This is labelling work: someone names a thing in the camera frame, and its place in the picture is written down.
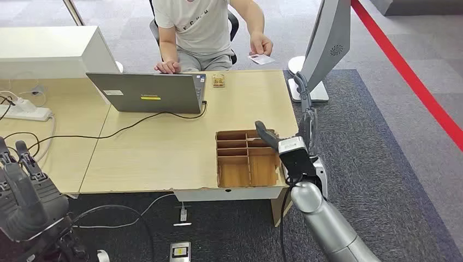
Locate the thin white floor cable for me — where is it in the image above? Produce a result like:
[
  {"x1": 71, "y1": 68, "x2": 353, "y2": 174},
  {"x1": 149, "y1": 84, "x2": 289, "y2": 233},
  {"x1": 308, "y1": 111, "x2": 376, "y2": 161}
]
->
[{"x1": 74, "y1": 193, "x2": 176, "y2": 230}]

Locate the wooden desk leg panel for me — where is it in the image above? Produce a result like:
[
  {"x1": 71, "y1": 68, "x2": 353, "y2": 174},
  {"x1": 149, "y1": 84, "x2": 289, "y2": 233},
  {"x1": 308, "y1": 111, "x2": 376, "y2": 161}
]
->
[{"x1": 270, "y1": 187, "x2": 294, "y2": 228}]

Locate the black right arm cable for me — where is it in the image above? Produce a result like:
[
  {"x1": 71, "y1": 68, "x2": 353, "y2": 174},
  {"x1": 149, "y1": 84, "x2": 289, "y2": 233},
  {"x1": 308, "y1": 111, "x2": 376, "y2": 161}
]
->
[{"x1": 279, "y1": 180, "x2": 294, "y2": 262}]

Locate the thick white cable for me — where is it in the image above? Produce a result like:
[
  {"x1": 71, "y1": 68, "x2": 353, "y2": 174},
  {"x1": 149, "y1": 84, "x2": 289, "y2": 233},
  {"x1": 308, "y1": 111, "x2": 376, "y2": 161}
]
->
[{"x1": 34, "y1": 115, "x2": 58, "y2": 163}]

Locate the silver monitor with stand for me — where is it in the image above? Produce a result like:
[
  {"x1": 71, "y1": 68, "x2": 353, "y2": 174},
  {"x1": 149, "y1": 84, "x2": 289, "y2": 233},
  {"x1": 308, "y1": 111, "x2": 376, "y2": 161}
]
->
[{"x1": 287, "y1": 0, "x2": 352, "y2": 103}]

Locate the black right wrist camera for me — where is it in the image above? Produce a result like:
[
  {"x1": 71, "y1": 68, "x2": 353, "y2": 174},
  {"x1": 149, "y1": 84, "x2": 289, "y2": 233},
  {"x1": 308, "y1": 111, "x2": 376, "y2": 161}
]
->
[{"x1": 277, "y1": 136, "x2": 319, "y2": 183}]

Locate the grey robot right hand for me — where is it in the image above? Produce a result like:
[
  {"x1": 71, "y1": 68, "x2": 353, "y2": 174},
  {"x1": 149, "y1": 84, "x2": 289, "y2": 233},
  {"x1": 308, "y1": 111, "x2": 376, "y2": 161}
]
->
[{"x1": 254, "y1": 72, "x2": 319, "y2": 157}]

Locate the white power strip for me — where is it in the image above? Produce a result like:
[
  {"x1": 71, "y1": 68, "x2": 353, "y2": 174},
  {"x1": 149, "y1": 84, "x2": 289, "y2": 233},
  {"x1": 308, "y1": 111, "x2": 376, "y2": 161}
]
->
[{"x1": 0, "y1": 104, "x2": 53, "y2": 122}]

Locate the wooden compartment organizer box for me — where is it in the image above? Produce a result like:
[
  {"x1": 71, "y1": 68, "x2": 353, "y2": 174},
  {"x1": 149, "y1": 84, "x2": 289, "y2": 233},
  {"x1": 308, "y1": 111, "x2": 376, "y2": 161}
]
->
[{"x1": 215, "y1": 129, "x2": 287, "y2": 189}]

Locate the white cabinet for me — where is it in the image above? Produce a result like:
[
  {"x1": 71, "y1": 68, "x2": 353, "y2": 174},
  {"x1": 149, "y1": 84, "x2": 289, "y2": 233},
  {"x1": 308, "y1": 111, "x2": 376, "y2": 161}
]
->
[{"x1": 0, "y1": 25, "x2": 120, "y2": 80}]

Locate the grey laptop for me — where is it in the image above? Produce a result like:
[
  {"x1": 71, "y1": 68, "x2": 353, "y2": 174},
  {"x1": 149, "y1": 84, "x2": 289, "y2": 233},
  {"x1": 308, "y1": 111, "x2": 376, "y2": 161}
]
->
[{"x1": 86, "y1": 72, "x2": 207, "y2": 115}]

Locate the person's right hand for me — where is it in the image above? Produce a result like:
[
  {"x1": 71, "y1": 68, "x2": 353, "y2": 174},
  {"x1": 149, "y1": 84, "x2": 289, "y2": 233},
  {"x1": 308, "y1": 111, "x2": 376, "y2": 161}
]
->
[{"x1": 154, "y1": 61, "x2": 182, "y2": 75}]

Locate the dark grey carpet rug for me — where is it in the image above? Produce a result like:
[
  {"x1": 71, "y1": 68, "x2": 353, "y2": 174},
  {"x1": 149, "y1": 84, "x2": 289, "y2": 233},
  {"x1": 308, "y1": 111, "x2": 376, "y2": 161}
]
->
[{"x1": 0, "y1": 69, "x2": 463, "y2": 262}]

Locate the white floor plug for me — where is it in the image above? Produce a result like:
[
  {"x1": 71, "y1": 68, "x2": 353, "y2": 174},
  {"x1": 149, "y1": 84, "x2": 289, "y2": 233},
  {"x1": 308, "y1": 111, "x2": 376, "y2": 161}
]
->
[{"x1": 173, "y1": 203, "x2": 193, "y2": 228}]

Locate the white plug adapter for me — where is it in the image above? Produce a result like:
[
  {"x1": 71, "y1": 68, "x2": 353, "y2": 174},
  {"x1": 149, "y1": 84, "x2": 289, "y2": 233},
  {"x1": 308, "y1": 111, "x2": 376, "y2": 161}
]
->
[{"x1": 14, "y1": 97, "x2": 38, "y2": 113}]

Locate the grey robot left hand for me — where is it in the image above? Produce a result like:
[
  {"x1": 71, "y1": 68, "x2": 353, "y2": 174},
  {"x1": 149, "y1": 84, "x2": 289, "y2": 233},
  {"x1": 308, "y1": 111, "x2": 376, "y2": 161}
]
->
[{"x1": 0, "y1": 136, "x2": 69, "y2": 242}]

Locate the metal pole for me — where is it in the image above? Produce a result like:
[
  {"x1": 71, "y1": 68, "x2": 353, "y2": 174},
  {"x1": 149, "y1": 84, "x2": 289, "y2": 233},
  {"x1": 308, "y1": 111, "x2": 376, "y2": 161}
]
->
[{"x1": 62, "y1": 0, "x2": 86, "y2": 27}]

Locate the silver floor socket box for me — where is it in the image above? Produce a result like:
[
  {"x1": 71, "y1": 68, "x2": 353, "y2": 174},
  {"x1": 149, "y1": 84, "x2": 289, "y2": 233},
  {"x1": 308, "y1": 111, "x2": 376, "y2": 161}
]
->
[{"x1": 169, "y1": 241, "x2": 191, "y2": 262}]

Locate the white desk beam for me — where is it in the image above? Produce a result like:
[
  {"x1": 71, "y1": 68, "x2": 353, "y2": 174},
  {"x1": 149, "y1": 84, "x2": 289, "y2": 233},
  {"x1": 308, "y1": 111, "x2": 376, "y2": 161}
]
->
[{"x1": 173, "y1": 187, "x2": 284, "y2": 203}]

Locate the person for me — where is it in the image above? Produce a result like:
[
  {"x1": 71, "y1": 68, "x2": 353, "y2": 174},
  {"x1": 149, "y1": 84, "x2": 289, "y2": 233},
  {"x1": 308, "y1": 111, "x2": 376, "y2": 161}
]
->
[{"x1": 149, "y1": 0, "x2": 275, "y2": 75}]

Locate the grey floor platform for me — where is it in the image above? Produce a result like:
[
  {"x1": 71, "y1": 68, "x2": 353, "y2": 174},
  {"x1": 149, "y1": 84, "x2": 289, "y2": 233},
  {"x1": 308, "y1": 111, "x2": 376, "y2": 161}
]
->
[{"x1": 369, "y1": 0, "x2": 463, "y2": 17}]

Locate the white ID card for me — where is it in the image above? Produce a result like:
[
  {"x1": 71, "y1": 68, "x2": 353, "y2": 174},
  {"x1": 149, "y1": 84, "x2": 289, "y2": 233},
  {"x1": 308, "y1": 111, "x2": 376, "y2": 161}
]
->
[{"x1": 248, "y1": 54, "x2": 276, "y2": 66}]

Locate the black laptop cable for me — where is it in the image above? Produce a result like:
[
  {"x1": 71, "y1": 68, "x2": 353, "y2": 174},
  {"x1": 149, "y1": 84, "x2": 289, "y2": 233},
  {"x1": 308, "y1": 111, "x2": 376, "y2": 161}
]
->
[{"x1": 0, "y1": 101, "x2": 207, "y2": 158}]

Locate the white round stand base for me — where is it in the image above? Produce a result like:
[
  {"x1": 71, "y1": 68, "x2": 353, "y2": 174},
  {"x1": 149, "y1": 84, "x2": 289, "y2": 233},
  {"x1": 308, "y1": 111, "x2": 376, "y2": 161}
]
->
[{"x1": 287, "y1": 55, "x2": 307, "y2": 78}]

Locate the black power cord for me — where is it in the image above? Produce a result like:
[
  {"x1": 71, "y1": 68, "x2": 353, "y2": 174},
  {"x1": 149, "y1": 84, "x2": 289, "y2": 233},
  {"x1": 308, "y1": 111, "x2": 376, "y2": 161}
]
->
[{"x1": 0, "y1": 96, "x2": 16, "y2": 122}]

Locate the person's left hand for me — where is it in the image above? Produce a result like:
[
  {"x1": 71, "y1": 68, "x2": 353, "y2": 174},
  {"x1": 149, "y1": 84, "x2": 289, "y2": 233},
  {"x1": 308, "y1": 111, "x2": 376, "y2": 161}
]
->
[{"x1": 250, "y1": 32, "x2": 274, "y2": 57}]

